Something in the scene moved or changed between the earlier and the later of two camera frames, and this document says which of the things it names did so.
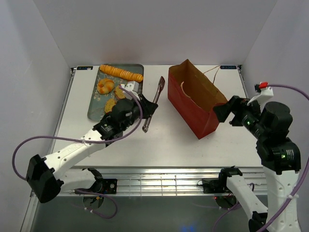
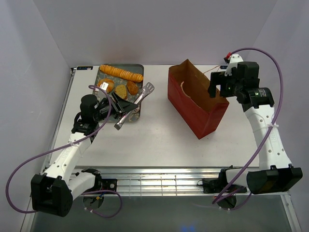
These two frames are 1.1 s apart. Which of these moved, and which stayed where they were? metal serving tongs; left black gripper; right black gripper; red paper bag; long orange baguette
Moved: left black gripper; right black gripper; metal serving tongs
Stayed: long orange baguette; red paper bag
